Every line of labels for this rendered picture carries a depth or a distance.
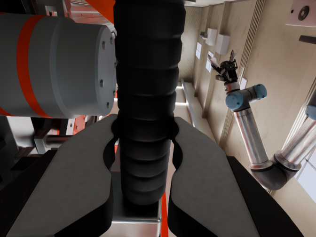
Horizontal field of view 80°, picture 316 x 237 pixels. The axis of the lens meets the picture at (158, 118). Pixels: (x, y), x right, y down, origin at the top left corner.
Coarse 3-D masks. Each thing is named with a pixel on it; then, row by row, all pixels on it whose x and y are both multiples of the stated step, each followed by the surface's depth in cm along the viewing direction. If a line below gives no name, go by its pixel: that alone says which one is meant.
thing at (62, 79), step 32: (0, 32) 21; (32, 32) 21; (64, 32) 22; (96, 32) 23; (0, 64) 21; (32, 64) 21; (64, 64) 22; (96, 64) 22; (0, 96) 22; (32, 96) 22; (64, 96) 23; (96, 96) 23
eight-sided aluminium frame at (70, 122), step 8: (40, 0) 43; (48, 0) 43; (56, 0) 43; (64, 0) 43; (40, 8) 44; (48, 8) 44; (56, 8) 44; (64, 8) 44; (64, 16) 45; (48, 120) 49; (56, 120) 51; (64, 120) 49; (72, 120) 52; (48, 128) 48; (56, 128) 52; (64, 128) 48; (72, 128) 52
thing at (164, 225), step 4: (116, 92) 658; (116, 96) 665; (116, 148) 401; (164, 196) 316; (164, 200) 309; (164, 204) 302; (164, 208) 296; (164, 212) 290; (164, 216) 284; (164, 220) 278; (164, 224) 273; (164, 228) 268; (160, 232) 272; (164, 232) 263; (164, 236) 259
